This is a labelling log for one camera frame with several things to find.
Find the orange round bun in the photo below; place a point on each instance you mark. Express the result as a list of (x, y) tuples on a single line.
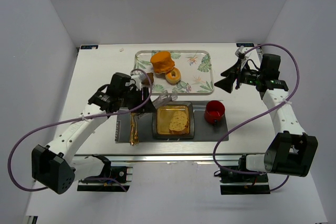
[(162, 62)]

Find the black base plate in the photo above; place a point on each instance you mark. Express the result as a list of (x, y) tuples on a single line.
[(240, 184), (119, 180)]

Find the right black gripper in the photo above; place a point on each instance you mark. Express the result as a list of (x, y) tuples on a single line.
[(237, 76)]

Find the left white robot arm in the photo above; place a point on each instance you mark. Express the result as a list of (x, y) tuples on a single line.
[(55, 165)]

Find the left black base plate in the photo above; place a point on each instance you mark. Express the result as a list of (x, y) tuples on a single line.
[(119, 180)]

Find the toasted bread slice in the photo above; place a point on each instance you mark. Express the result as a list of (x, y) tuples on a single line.
[(179, 123)]

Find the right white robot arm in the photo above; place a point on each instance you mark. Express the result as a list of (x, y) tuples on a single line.
[(292, 150)]

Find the aluminium frame rail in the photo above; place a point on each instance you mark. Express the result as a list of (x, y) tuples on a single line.
[(168, 158)]

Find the black square plate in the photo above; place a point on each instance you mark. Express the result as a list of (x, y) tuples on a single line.
[(176, 137)]

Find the amber square glass plate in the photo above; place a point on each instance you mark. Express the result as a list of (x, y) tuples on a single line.
[(164, 115)]

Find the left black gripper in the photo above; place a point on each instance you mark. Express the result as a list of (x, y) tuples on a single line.
[(146, 100)]

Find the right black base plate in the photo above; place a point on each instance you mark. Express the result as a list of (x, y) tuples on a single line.
[(240, 184)]

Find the floral serving tray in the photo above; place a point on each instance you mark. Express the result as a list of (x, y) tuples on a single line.
[(194, 65)]

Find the gold spoon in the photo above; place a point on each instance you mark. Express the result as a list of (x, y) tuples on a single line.
[(136, 135)]

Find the dark grey placemat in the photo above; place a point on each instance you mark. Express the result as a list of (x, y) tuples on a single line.
[(204, 132)]

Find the glazed ring donut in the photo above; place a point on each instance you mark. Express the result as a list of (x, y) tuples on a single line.
[(173, 76)]

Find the brown chocolate muffin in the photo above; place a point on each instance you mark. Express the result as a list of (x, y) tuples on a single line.
[(151, 77)]

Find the red mug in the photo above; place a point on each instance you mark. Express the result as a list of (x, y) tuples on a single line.
[(214, 112)]

